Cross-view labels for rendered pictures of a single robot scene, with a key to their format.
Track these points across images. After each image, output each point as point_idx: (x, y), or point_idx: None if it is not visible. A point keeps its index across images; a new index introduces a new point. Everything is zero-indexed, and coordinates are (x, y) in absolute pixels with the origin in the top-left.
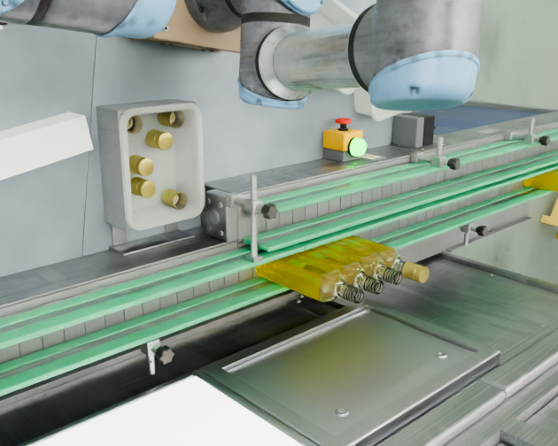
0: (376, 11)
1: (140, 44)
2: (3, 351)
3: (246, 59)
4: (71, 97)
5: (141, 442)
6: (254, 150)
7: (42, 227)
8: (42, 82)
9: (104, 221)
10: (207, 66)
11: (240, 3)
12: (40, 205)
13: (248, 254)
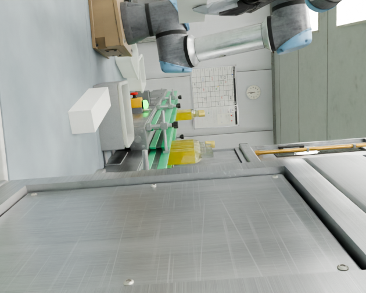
0: (283, 17)
1: (95, 52)
2: None
3: (173, 51)
4: (88, 80)
5: None
6: None
7: (92, 156)
8: (82, 71)
9: (101, 150)
10: (106, 65)
11: (157, 27)
12: (90, 142)
13: (163, 150)
